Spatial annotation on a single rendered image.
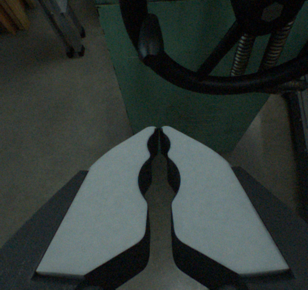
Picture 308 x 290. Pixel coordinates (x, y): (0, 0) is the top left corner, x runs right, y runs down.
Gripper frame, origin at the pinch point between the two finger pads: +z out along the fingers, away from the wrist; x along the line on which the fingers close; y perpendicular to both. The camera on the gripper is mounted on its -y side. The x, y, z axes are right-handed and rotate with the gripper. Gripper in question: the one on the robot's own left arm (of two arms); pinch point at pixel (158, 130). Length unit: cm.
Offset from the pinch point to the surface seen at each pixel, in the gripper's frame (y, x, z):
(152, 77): 10.3, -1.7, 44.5
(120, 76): 9.6, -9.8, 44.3
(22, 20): 1, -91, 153
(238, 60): 2.5, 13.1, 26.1
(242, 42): -0.4, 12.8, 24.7
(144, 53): -2.3, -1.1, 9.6
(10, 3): -9, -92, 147
